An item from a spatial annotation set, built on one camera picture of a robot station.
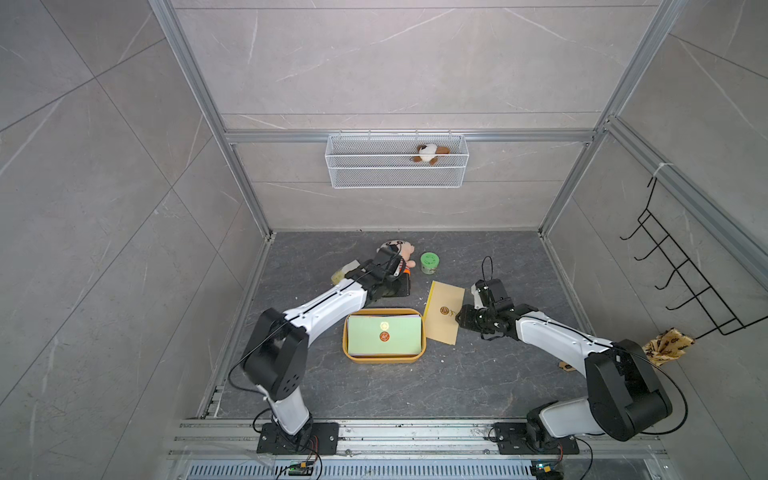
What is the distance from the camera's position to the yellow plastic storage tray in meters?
0.87

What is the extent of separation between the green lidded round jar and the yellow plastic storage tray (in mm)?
225

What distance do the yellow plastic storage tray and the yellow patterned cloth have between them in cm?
55

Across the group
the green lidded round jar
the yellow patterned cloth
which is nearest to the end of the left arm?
the green lidded round jar

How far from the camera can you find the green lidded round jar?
1.06m

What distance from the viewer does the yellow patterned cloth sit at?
25.1 inches
